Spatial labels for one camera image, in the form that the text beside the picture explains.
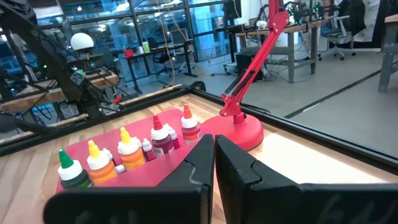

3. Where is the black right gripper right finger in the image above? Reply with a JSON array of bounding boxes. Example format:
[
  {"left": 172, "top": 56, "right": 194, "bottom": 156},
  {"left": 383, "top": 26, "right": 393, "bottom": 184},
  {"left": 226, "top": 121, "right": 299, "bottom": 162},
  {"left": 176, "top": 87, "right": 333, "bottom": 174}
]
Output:
[{"left": 215, "top": 135, "right": 301, "bottom": 224}]

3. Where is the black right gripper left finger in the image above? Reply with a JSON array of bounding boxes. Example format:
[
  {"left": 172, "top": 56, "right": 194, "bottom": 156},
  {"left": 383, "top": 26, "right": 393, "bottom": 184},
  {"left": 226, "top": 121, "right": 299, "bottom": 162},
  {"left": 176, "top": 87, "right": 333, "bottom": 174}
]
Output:
[{"left": 157, "top": 134, "right": 215, "bottom": 224}]

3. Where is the large pink-red bottle orange-red cap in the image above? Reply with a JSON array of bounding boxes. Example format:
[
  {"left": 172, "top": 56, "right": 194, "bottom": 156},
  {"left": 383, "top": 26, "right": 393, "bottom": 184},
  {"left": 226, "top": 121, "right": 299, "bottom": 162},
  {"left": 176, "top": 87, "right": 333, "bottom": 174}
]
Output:
[{"left": 181, "top": 103, "right": 202, "bottom": 146}]

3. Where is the large maroon bottle red cap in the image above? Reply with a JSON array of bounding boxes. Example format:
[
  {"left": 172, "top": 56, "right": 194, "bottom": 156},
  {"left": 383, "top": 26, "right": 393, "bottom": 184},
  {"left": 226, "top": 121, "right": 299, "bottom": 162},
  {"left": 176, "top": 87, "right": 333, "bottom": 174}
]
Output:
[{"left": 150, "top": 114, "right": 175, "bottom": 158}]

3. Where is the large orange bottle yellow cap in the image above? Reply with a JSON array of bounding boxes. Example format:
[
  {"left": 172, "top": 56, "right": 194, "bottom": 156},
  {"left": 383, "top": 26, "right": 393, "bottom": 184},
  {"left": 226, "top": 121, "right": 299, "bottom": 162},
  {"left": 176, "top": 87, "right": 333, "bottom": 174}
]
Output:
[{"left": 117, "top": 126, "right": 146, "bottom": 170}]

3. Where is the large green bottle green cap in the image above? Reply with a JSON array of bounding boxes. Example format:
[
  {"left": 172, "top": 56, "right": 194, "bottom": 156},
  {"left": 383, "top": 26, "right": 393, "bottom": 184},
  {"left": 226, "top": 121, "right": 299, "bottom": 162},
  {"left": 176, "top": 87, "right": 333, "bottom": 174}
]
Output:
[{"left": 57, "top": 149, "right": 93, "bottom": 189}]

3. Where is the red desk lamp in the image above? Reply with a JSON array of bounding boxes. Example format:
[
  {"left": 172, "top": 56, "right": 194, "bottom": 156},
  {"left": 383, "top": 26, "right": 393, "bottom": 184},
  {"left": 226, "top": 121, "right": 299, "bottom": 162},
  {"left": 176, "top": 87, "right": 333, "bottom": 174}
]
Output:
[{"left": 201, "top": 0, "right": 290, "bottom": 152}]

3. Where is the pink translucent plastic bin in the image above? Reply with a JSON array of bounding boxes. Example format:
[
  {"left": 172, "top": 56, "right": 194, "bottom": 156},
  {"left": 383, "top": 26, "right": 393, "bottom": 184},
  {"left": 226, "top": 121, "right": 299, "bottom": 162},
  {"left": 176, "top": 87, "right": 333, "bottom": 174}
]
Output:
[{"left": 55, "top": 108, "right": 215, "bottom": 194}]

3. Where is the black computer tower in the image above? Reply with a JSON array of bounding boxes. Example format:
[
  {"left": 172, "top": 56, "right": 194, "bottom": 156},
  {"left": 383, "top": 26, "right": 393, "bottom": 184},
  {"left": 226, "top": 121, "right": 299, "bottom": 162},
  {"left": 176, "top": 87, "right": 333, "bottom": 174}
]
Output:
[{"left": 236, "top": 52, "right": 265, "bottom": 82}]

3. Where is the black desk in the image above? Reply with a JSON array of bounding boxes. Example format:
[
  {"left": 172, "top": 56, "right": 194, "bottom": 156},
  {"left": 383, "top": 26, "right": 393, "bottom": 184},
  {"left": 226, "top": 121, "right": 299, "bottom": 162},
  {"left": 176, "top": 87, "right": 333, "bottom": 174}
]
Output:
[{"left": 124, "top": 40, "right": 200, "bottom": 94}]

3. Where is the person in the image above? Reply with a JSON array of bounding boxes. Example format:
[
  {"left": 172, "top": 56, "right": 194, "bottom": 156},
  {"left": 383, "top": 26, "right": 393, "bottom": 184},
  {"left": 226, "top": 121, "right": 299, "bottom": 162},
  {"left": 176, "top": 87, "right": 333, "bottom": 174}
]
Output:
[{"left": 301, "top": 27, "right": 315, "bottom": 62}]

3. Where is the wooden top desk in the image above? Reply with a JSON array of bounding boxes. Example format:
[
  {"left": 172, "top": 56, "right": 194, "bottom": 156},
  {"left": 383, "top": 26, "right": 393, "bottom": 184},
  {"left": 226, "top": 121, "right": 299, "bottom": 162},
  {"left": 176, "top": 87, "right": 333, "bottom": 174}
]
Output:
[{"left": 234, "top": 18, "right": 330, "bottom": 83}]

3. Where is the white dome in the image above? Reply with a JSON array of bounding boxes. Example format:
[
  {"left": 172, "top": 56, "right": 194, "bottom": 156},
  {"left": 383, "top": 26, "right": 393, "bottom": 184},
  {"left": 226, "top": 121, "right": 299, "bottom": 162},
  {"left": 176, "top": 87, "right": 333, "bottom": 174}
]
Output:
[{"left": 70, "top": 32, "right": 95, "bottom": 52}]

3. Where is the office chair with black jacket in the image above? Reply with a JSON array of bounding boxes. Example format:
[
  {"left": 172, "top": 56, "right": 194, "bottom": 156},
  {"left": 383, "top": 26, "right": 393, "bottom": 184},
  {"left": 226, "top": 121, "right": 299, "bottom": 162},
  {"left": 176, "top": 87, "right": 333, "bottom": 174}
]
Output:
[{"left": 318, "top": 0, "right": 368, "bottom": 62}]

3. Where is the black metal table frame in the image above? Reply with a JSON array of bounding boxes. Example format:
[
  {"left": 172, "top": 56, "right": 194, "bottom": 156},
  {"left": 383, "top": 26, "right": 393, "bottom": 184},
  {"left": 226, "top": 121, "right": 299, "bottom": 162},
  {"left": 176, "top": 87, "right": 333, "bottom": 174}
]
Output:
[{"left": 0, "top": 80, "right": 398, "bottom": 175}]

